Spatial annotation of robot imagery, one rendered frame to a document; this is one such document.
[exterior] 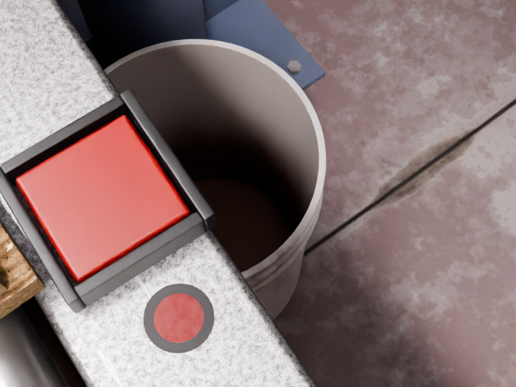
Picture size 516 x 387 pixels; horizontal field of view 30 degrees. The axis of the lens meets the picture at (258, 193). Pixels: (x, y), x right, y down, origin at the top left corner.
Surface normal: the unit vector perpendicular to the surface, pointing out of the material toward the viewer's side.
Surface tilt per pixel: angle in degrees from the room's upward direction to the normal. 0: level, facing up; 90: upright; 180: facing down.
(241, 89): 87
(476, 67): 0
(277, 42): 0
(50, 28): 0
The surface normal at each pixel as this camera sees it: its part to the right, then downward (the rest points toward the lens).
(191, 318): -0.04, -0.36
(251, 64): -0.47, 0.81
